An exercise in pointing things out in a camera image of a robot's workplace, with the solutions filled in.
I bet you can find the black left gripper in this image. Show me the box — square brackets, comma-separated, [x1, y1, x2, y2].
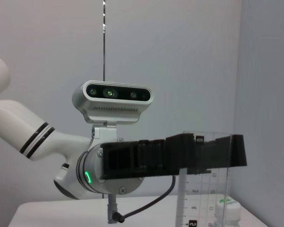
[101, 133, 249, 181]

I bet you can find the clear plastic ruler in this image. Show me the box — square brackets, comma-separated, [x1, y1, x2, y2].
[176, 131, 233, 227]

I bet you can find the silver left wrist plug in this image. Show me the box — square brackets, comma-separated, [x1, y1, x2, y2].
[107, 193, 119, 224]

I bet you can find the clear green-label water bottle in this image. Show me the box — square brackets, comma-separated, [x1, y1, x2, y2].
[213, 198, 242, 227]

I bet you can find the dark left wrist cable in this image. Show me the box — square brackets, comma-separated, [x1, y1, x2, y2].
[112, 175, 177, 223]

